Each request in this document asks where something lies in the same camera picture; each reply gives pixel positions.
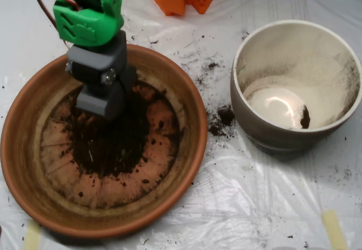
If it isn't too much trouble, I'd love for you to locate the dark soil pile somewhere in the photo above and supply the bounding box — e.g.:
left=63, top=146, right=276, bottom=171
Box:
left=64, top=80, right=170, bottom=179

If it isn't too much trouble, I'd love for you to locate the dark soil heap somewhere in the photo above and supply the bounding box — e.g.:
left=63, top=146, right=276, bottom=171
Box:
left=299, top=105, right=311, bottom=129

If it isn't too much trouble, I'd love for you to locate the terracotta clay saucer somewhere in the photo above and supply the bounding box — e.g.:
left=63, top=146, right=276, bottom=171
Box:
left=0, top=44, right=209, bottom=240

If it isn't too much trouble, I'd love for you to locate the spilled soil patch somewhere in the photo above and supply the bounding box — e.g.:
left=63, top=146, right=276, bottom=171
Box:
left=208, top=105, right=237, bottom=137

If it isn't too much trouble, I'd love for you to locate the white ceramic plant pot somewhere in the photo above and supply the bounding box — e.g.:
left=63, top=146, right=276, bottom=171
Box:
left=230, top=20, right=362, bottom=156

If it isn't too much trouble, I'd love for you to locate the beige masking tape strip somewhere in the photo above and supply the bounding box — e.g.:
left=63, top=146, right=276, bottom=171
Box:
left=24, top=220, right=42, bottom=250
left=322, top=209, right=348, bottom=250

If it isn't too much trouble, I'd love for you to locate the clear plastic cover sheet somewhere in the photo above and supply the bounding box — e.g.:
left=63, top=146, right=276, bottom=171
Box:
left=0, top=0, right=362, bottom=250

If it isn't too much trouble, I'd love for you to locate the red white servo cable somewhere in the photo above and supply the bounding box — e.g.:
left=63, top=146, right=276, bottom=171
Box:
left=36, top=0, right=81, bottom=49

